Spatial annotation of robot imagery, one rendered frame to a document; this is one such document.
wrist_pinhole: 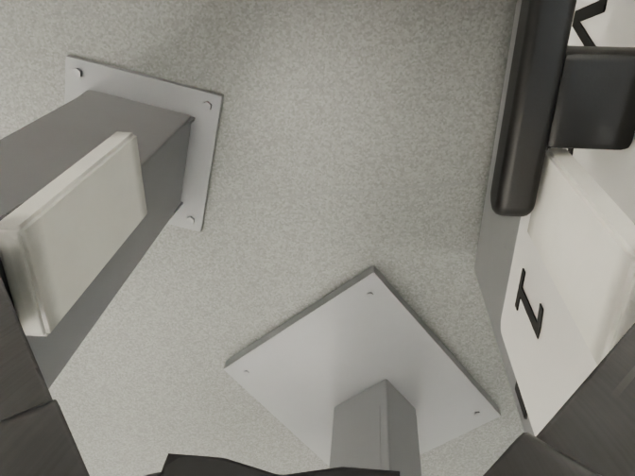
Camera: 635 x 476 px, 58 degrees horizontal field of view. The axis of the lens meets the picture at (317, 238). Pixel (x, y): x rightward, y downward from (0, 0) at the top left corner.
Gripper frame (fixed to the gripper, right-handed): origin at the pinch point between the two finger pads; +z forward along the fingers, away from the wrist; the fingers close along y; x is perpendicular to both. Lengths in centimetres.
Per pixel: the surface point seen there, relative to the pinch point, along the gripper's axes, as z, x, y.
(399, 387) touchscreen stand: 87, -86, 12
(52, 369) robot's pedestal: 35, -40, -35
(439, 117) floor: 91, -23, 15
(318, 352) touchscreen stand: 88, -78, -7
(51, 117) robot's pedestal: 71, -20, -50
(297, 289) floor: 91, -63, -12
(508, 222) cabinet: 66, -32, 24
